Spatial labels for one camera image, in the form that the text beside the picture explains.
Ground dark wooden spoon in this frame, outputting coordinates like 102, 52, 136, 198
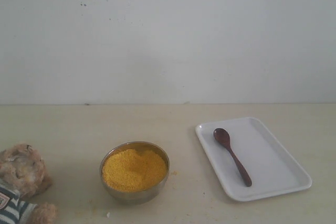
213, 128, 252, 187

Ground teddy bear striped sweater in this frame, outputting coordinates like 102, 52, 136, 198
1, 143, 57, 224

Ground steel bowl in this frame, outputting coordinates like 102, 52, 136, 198
99, 141, 170, 205

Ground yellow millet grains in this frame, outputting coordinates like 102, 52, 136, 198
102, 148, 167, 193

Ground white rectangular tray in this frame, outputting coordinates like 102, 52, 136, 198
195, 117, 312, 202

